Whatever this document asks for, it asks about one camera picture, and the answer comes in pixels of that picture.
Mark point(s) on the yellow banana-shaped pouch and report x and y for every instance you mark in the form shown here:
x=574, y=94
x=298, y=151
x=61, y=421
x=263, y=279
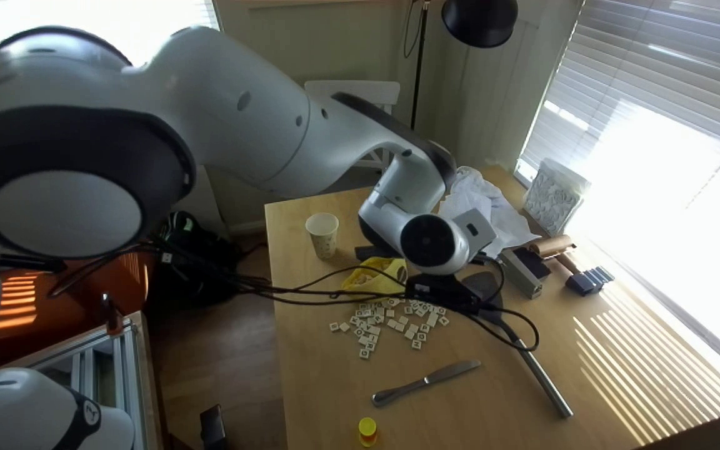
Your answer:
x=377, y=275

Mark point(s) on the white wooden chair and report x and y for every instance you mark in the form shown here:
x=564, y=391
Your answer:
x=351, y=88

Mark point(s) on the speckled paper cup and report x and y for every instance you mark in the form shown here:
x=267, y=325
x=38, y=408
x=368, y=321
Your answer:
x=323, y=239

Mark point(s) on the small black floor object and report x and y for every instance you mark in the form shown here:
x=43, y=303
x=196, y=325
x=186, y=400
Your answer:
x=213, y=428

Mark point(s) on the black spatula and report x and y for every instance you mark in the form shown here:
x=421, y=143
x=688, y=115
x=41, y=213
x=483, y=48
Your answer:
x=544, y=378

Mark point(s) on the white window blind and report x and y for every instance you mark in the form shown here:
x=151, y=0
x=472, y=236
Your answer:
x=661, y=101

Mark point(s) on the metal butter knife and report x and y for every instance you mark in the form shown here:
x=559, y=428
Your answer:
x=424, y=386

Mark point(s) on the pile of letter tiles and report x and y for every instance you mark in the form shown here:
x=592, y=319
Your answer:
x=394, y=325

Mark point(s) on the crumpled white cloth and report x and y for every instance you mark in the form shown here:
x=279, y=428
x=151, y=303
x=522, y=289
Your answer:
x=502, y=213

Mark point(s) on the black bag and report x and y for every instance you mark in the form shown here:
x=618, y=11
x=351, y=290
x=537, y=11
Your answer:
x=201, y=271

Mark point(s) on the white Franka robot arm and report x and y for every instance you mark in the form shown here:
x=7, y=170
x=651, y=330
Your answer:
x=236, y=109

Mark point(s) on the small yellow cap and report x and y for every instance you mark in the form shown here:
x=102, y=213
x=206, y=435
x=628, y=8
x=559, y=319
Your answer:
x=368, y=428

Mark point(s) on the patterned tissue box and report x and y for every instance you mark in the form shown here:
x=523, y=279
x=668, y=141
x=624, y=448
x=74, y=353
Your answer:
x=554, y=195

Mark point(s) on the black lamp shade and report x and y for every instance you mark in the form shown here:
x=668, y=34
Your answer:
x=478, y=21

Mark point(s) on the small dark box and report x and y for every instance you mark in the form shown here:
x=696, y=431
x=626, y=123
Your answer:
x=523, y=271

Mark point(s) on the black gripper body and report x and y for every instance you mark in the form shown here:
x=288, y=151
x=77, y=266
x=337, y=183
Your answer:
x=444, y=290

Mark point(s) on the small black remote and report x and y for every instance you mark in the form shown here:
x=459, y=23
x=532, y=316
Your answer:
x=592, y=279

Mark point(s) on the white metal rack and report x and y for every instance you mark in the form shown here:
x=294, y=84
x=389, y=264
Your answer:
x=118, y=365

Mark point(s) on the orange sofa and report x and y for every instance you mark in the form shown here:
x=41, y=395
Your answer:
x=118, y=289

